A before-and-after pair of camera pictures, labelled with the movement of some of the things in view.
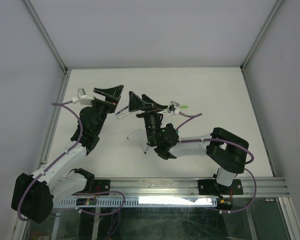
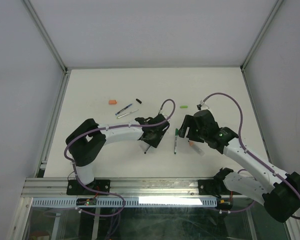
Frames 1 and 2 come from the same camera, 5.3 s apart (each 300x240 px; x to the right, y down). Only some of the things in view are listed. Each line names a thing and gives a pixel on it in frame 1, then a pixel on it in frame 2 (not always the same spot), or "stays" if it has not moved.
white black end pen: (146, 150) stays
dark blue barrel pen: (121, 110) stays
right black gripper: (136, 103) → (188, 121)
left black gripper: (113, 93) → (155, 143)
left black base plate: (103, 185) stays
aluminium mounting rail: (166, 187) stays
